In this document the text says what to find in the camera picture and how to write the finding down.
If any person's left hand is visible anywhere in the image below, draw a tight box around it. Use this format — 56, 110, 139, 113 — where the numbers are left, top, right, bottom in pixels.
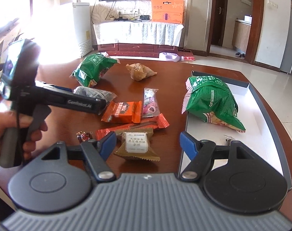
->
0, 112, 48, 160

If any small red candy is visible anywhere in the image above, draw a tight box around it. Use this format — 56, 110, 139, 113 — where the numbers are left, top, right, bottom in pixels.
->
76, 131, 92, 142

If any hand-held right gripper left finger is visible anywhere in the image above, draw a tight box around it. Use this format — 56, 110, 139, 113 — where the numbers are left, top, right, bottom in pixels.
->
41, 131, 117, 183

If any large green snack bag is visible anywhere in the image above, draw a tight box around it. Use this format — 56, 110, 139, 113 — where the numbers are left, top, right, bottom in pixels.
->
181, 75, 246, 133

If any wall socket strip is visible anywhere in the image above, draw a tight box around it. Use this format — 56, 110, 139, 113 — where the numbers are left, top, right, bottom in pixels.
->
116, 9, 140, 15

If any TV cabinet with white cloth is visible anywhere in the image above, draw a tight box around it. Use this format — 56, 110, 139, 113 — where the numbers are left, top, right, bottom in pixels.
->
92, 20, 185, 46

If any silver refrigerator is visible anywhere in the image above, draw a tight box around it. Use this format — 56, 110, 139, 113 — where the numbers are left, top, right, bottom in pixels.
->
280, 3, 292, 75

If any white freezer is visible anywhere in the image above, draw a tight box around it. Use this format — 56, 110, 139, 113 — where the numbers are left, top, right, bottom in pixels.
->
72, 2, 93, 58

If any dark wooden door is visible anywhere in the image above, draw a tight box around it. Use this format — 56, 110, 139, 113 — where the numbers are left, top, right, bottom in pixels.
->
211, 0, 229, 47

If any dark wooden tv cabinet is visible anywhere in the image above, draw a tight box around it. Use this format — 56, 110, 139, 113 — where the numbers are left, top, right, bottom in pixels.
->
97, 42, 181, 58

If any short orange snack packet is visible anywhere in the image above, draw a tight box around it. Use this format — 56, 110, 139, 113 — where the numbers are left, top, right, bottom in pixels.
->
101, 100, 143, 125

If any grey patterned snack packet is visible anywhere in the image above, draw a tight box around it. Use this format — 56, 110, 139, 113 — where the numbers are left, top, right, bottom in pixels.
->
73, 86, 118, 110

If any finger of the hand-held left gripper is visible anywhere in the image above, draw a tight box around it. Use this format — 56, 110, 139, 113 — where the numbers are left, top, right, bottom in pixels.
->
95, 98, 107, 115

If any pink candy packet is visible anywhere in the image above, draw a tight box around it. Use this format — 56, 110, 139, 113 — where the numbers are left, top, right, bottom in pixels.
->
141, 88, 161, 118

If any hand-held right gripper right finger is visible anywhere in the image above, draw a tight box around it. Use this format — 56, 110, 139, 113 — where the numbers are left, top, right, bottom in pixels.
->
179, 131, 254, 181

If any olive snack packet white label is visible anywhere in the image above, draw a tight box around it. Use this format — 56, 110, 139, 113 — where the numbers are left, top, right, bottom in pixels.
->
113, 129, 161, 162

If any printed cardboard box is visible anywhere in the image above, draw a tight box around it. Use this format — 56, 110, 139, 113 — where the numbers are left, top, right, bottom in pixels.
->
0, 32, 24, 66

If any orange cardboard box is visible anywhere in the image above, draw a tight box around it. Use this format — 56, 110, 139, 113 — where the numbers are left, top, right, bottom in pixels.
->
151, 0, 184, 25

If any white tray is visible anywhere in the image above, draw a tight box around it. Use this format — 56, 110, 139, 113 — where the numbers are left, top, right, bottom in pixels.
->
177, 70, 292, 190

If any long orange snack packet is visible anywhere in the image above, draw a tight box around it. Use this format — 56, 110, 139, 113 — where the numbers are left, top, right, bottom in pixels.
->
95, 114, 170, 140

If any purple white bottle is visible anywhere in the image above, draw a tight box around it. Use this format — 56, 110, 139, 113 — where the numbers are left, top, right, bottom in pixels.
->
159, 52, 186, 62

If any wooden kitchen counter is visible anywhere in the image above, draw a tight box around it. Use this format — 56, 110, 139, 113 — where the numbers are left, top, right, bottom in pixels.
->
231, 19, 252, 53

